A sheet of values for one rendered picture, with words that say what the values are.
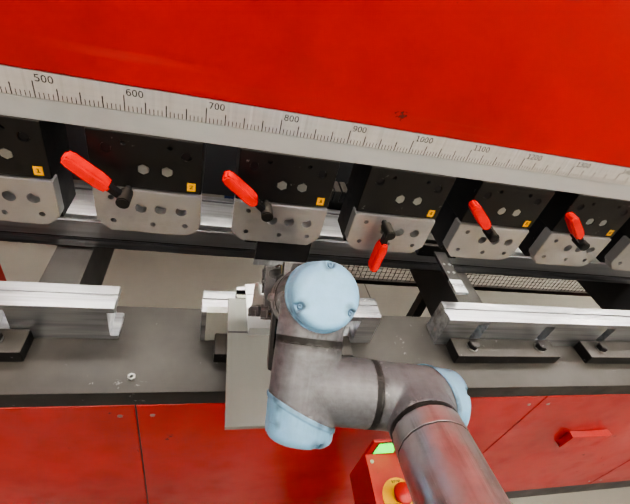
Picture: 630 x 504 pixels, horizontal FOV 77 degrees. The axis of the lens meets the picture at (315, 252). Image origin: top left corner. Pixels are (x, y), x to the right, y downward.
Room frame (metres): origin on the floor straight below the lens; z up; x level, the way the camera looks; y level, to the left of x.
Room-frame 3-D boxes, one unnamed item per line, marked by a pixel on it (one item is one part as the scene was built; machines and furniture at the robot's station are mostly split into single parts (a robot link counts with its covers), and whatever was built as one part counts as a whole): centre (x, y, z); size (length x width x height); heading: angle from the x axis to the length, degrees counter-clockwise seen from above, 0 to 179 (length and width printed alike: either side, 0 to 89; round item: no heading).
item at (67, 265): (0.79, 0.61, 0.81); 0.64 x 0.08 x 0.14; 19
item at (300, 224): (0.57, 0.08, 1.26); 0.15 x 0.09 x 0.17; 109
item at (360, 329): (0.60, 0.01, 0.92); 0.39 x 0.06 x 0.10; 109
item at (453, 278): (0.88, -0.33, 1.01); 0.26 x 0.12 x 0.05; 19
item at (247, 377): (0.44, 0.01, 1.00); 0.26 x 0.18 x 0.01; 19
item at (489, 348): (0.72, -0.53, 0.89); 0.30 x 0.05 x 0.03; 109
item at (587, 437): (0.76, -0.96, 0.58); 0.15 x 0.02 x 0.07; 109
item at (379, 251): (0.57, -0.11, 1.20); 0.04 x 0.02 x 0.10; 19
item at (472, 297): (1.13, -0.39, 0.81); 0.64 x 0.08 x 0.14; 19
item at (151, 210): (0.50, 0.27, 1.26); 0.15 x 0.09 x 0.17; 109
